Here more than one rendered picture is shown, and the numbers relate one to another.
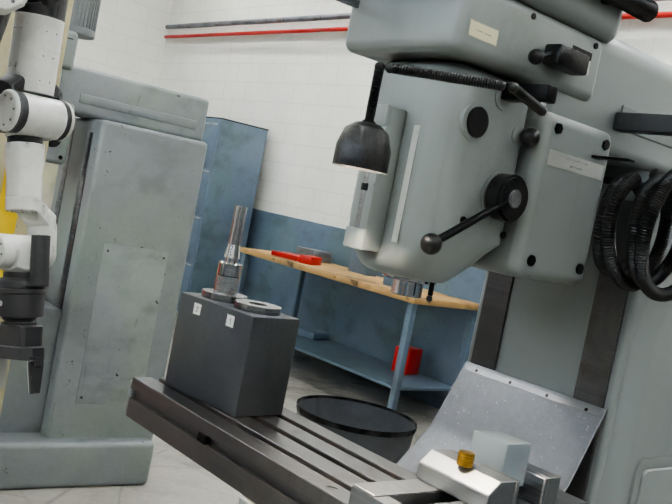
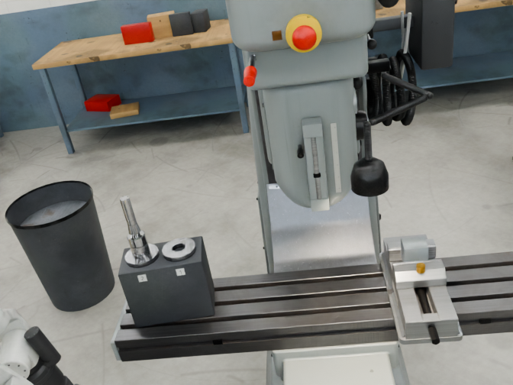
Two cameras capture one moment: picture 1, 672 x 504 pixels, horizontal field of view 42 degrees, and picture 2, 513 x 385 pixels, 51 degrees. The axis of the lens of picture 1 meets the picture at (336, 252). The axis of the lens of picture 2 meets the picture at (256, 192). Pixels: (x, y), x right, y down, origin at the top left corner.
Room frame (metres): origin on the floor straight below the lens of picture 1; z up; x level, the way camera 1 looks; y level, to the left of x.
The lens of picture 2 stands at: (0.61, 0.77, 2.00)
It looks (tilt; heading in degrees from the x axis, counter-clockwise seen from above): 30 degrees down; 317
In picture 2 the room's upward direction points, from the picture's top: 9 degrees counter-clockwise
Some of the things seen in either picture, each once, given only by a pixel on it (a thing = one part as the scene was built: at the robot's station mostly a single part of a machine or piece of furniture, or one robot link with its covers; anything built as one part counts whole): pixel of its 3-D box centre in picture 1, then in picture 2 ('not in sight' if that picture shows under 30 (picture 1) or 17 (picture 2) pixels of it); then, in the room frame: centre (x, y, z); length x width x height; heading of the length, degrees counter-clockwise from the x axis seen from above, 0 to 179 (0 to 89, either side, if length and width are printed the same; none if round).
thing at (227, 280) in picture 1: (227, 280); (139, 245); (1.71, 0.20, 1.21); 0.05 x 0.05 x 0.05
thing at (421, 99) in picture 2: (450, 77); (401, 108); (1.11, -0.10, 1.58); 0.17 x 0.01 x 0.01; 78
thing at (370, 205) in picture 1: (375, 178); (315, 165); (1.28, -0.04, 1.45); 0.04 x 0.04 x 0.21; 41
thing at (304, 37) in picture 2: not in sight; (304, 37); (1.19, 0.07, 1.76); 0.04 x 0.03 x 0.04; 41
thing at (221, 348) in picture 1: (231, 349); (168, 279); (1.68, 0.16, 1.09); 0.22 x 0.12 x 0.20; 47
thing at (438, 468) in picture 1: (467, 479); (418, 273); (1.14, -0.23, 1.08); 0.12 x 0.06 x 0.04; 40
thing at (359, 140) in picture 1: (364, 145); (369, 173); (1.13, -0.01, 1.48); 0.07 x 0.07 x 0.06
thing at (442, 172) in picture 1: (432, 174); (312, 133); (1.35, -0.12, 1.47); 0.21 x 0.19 x 0.32; 41
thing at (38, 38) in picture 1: (34, 76); not in sight; (1.67, 0.62, 1.52); 0.13 x 0.12 x 0.22; 145
